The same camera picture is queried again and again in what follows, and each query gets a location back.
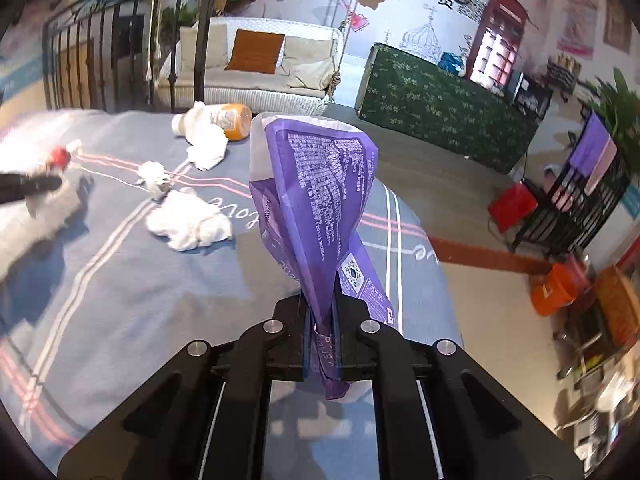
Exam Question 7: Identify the purple towel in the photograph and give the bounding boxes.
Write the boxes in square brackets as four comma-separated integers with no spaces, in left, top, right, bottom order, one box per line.
[569,112,611,179]

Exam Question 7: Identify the beige cushion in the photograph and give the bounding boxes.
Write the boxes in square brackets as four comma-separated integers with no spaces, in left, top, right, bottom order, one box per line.
[277,37,334,92]
[178,22,239,74]

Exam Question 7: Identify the green potted plant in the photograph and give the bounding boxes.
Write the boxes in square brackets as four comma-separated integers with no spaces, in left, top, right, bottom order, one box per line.
[582,67,640,162]

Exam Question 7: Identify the crumpled white face mask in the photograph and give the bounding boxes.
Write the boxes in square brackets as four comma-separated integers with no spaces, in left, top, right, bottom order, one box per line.
[82,160,175,200]

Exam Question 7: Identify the crumpled white tissue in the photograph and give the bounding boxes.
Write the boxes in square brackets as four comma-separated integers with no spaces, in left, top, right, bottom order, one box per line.
[185,101,229,171]

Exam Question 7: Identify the black iron bed frame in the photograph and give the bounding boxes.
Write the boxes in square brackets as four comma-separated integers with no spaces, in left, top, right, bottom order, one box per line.
[42,0,224,114]

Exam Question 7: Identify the white hanging rope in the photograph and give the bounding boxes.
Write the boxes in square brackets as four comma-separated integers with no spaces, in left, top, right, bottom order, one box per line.
[144,0,164,82]

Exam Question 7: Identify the small red white scrap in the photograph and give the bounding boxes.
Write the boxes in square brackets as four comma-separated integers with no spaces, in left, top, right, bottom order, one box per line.
[49,139,84,169]

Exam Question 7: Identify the brown patterned case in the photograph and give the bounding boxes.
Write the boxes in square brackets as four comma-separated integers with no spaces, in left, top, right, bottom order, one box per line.
[594,264,640,347]

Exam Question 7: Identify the orange bucket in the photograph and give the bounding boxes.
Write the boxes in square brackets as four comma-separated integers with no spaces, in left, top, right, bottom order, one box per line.
[529,262,591,317]

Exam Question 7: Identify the orange juice plastic bottle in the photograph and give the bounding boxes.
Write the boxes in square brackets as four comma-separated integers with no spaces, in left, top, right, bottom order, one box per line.
[171,102,254,141]

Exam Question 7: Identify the blue bag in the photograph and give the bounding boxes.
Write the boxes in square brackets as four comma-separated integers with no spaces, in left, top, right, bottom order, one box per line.
[437,52,469,76]

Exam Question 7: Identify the black metal rack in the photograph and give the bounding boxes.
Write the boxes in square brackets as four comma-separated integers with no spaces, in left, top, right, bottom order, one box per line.
[509,109,631,261]

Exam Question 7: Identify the red bag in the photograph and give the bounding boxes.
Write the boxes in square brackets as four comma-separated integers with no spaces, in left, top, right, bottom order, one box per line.
[487,182,539,234]

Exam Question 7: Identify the grey striped bed sheet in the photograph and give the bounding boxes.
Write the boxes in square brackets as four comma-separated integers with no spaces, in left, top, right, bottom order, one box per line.
[0,107,464,477]

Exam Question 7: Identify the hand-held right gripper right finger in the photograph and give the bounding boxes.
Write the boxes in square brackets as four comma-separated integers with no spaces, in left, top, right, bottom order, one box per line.
[334,295,584,480]

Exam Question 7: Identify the orange cushion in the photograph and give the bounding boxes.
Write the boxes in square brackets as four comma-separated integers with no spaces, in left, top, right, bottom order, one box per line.
[224,28,286,75]

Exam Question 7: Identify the black display box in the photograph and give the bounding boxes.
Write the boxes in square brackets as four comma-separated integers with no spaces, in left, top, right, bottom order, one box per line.
[504,72,554,121]

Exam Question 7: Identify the white wicker swing sofa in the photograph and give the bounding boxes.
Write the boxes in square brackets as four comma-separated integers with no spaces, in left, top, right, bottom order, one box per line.
[154,15,346,116]

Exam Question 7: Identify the green floral covered counter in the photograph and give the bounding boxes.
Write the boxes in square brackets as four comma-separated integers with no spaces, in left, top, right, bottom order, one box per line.
[354,42,541,176]

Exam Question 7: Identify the red telephone booth cabinet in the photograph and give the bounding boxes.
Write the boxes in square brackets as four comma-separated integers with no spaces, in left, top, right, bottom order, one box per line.
[463,0,529,94]

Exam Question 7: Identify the purple snack packet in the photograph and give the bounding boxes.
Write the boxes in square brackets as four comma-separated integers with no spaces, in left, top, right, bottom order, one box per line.
[248,111,404,402]

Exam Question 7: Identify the large printed wall poster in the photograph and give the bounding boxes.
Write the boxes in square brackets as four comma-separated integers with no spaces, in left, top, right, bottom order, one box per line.
[225,0,506,69]

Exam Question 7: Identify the pink towel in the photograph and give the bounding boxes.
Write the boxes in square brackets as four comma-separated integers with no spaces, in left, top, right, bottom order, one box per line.
[587,134,619,194]

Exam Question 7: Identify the pink beauty wall poster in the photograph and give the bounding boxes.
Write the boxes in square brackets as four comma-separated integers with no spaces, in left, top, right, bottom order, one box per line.
[557,0,601,59]

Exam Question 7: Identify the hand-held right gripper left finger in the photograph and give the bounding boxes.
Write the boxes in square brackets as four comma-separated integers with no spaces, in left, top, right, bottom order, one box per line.
[57,295,314,480]

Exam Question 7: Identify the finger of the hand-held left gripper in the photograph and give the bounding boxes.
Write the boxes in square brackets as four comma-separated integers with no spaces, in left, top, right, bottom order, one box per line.
[0,172,64,206]

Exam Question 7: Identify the black wall basket shelf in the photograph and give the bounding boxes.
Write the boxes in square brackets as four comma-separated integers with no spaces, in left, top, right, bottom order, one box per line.
[547,54,579,94]

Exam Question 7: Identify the brown tower wall poster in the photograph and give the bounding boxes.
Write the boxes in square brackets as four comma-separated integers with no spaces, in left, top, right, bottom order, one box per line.
[602,0,632,54]

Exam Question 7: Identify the crumpled white napkin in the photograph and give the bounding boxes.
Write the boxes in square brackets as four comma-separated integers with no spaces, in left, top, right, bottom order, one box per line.
[145,187,235,252]

